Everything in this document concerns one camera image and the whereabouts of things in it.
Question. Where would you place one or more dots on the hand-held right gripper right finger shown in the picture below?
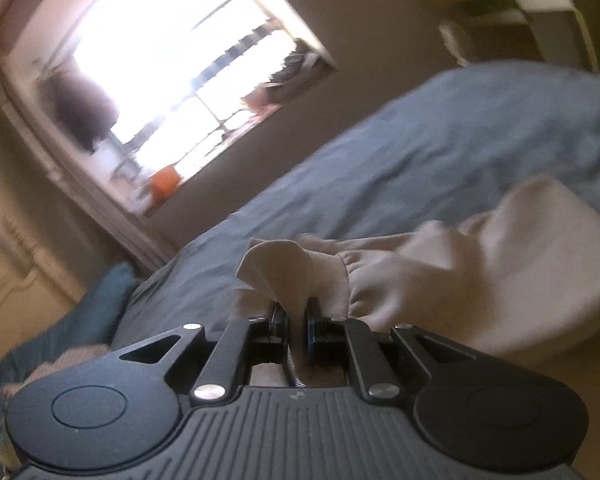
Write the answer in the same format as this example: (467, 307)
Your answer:
(314, 330)

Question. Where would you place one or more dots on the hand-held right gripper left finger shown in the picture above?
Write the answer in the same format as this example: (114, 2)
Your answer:
(280, 330)

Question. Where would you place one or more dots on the beige zip hoodie black trim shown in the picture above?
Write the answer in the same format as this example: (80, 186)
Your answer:
(455, 280)

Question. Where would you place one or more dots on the orange paper bag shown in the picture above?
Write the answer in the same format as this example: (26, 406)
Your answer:
(165, 181)

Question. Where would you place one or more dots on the blue pillow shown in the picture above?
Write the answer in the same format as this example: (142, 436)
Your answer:
(70, 325)

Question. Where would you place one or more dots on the grey bed blanket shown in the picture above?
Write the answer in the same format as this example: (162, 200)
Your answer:
(430, 140)

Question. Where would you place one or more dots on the pink checked knit sweater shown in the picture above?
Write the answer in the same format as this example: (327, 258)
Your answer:
(60, 365)

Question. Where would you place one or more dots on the pink clay pot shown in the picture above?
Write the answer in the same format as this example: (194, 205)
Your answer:
(260, 99)

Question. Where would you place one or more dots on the cream headboard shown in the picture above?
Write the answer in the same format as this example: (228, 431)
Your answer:
(20, 290)

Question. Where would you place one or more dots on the black bag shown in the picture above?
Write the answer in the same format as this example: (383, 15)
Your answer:
(297, 62)

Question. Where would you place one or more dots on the bright window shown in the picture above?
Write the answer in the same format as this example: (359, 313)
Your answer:
(180, 70)

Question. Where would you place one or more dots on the dark blurry hanging object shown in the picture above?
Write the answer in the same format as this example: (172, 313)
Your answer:
(82, 110)

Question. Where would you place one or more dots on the cream bedpost finial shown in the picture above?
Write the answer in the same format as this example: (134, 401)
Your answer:
(456, 42)

